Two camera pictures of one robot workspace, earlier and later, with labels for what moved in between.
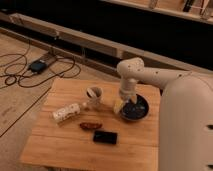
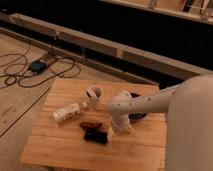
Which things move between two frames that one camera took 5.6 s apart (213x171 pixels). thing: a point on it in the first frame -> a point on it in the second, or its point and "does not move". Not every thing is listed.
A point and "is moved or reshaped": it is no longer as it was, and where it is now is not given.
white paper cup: [94, 95] does not move
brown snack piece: [91, 125] does not move
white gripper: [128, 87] -> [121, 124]
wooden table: [78, 129] does not move
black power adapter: [37, 66] does not move
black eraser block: [105, 137] is moved or reshaped
